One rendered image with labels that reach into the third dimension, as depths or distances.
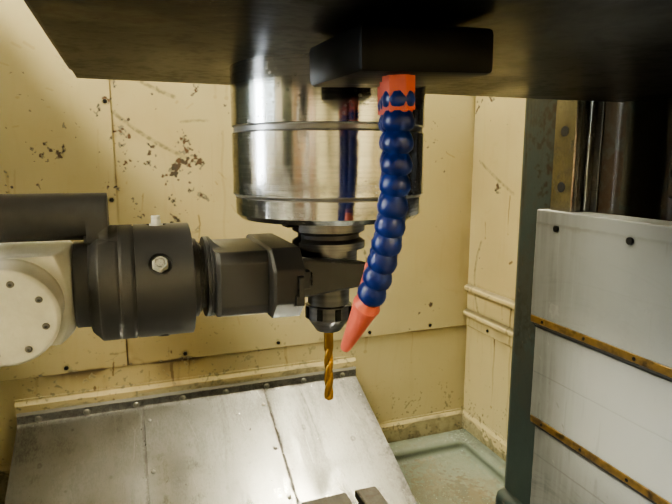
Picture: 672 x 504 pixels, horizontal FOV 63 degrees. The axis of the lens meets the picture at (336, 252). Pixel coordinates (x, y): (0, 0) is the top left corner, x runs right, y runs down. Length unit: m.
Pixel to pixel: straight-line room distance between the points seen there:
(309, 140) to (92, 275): 0.18
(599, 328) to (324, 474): 0.84
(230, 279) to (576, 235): 0.55
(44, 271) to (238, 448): 1.12
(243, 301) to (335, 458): 1.09
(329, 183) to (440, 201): 1.31
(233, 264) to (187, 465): 1.07
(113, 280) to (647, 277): 0.61
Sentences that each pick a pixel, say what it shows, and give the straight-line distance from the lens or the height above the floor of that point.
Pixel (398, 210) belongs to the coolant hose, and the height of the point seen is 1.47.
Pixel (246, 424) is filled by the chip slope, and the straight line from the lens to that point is 1.53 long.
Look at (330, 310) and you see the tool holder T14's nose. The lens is 0.47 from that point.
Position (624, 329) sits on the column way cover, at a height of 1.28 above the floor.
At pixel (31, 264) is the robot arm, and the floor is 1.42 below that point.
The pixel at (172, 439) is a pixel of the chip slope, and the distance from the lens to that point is 1.51.
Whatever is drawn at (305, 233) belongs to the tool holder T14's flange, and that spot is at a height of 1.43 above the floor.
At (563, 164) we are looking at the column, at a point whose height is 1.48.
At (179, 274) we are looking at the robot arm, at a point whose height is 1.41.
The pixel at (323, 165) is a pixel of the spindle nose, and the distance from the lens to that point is 0.40.
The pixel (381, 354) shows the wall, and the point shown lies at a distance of 1.72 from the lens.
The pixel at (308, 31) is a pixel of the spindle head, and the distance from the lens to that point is 0.34.
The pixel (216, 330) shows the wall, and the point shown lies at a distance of 1.54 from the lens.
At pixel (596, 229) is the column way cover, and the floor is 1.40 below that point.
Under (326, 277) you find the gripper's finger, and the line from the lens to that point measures 0.45.
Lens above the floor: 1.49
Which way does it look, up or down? 10 degrees down
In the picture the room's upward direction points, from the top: straight up
